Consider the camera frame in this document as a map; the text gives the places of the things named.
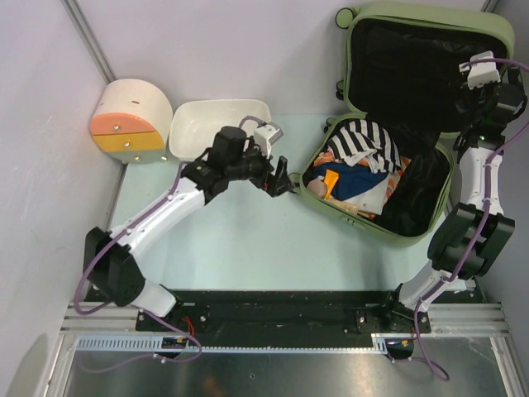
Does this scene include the beige round pouch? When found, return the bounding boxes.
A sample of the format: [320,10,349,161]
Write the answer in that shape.
[307,179,327,199]

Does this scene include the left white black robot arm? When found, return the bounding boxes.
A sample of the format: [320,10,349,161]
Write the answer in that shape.
[82,122,293,331]

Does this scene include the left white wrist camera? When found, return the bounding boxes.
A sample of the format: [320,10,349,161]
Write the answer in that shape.
[253,122,284,160]

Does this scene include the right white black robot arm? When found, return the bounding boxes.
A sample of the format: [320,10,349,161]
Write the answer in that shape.
[381,67,528,332]

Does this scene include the black white striped garment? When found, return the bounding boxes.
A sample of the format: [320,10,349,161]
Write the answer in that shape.
[325,118,403,174]

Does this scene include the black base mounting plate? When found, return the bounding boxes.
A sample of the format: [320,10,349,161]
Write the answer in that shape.
[135,290,416,350]

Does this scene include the green hard-shell suitcase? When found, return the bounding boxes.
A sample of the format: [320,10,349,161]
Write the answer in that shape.
[298,0,516,249]

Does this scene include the aluminium frame rail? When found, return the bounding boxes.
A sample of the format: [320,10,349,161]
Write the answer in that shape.
[60,304,510,338]

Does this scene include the white slotted cable duct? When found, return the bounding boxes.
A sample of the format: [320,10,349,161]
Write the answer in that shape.
[76,332,392,355]

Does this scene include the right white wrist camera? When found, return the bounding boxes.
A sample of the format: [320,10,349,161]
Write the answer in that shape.
[459,51,501,90]

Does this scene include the orange tube bottle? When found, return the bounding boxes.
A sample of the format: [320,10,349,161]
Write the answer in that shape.
[323,170,339,199]

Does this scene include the white orange patterned cloth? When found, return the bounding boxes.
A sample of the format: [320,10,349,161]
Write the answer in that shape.
[309,151,411,219]

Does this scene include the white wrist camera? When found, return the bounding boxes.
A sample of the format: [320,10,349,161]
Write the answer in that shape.
[459,51,501,90]
[253,122,284,160]

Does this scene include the navy blue garment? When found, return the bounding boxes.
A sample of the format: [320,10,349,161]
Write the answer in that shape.
[309,163,389,201]

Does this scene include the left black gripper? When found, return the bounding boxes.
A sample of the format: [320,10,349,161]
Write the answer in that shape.
[227,137,294,198]

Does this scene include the white rectangular plastic basin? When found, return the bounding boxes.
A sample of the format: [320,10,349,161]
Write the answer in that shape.
[168,99,271,160]

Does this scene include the cream drawer box orange fronts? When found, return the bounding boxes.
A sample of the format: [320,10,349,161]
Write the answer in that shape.
[89,79,174,164]

